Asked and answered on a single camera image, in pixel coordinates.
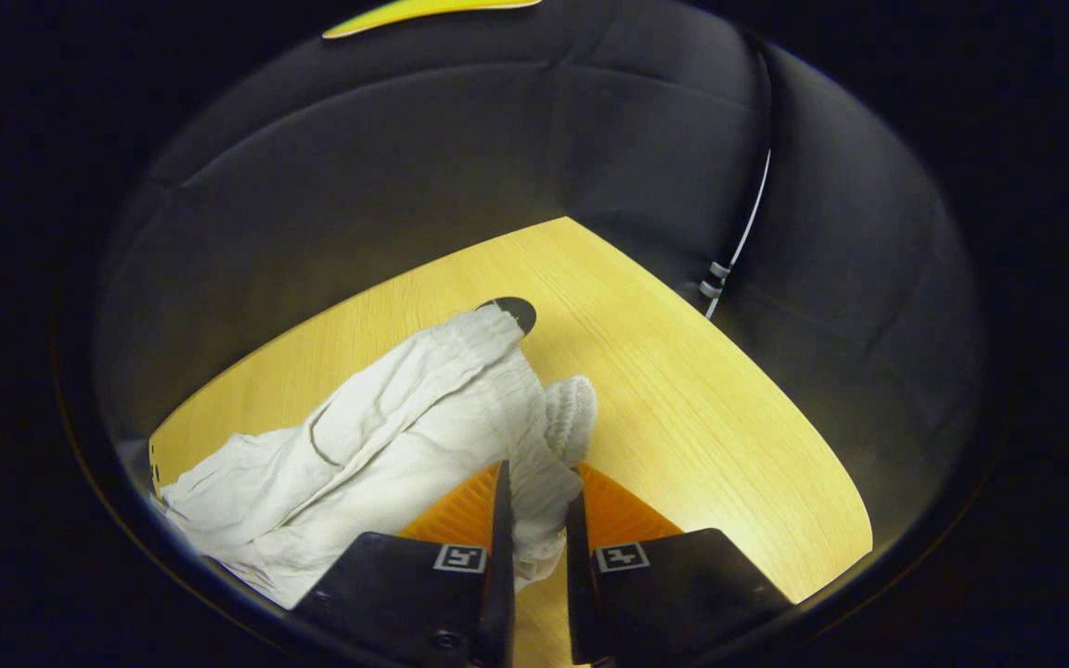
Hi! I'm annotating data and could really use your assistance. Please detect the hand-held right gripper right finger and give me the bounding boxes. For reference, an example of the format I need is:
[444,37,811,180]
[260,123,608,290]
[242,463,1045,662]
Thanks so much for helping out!
[564,464,793,667]

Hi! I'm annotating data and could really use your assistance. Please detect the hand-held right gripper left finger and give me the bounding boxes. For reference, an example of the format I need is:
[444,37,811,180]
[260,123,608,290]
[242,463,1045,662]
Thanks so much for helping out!
[293,459,517,668]

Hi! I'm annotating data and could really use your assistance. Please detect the white jeans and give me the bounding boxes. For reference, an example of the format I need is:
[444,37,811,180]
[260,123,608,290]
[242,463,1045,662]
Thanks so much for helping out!
[156,304,599,610]

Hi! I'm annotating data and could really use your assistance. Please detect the black backdrop cloth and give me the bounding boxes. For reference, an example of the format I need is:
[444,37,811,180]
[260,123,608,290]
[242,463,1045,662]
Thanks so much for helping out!
[94,0,985,558]

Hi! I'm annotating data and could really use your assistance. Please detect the white cable with clips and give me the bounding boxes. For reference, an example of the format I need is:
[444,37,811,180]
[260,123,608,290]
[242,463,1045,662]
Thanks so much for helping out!
[702,148,773,321]

